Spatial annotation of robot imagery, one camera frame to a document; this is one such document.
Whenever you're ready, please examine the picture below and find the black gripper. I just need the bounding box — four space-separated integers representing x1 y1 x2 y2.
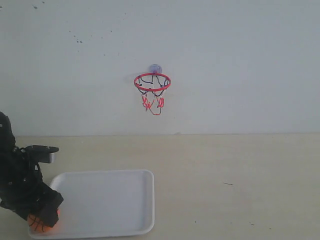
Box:
0 147 64 228

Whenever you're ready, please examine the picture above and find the small orange basketball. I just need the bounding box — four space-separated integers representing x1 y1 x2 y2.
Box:
27 208 60 233

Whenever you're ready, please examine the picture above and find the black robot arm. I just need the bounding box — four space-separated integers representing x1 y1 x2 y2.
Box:
0 113 64 230

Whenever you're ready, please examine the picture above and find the red mini basketball hoop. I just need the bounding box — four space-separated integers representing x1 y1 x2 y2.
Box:
133 72 172 116

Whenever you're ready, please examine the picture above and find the white plastic tray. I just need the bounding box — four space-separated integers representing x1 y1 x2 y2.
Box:
28 169 155 240

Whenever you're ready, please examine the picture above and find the clear suction cup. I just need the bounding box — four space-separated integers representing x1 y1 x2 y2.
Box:
148 64 163 74

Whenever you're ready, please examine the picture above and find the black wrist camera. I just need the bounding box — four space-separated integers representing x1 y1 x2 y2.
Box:
25 145 60 164

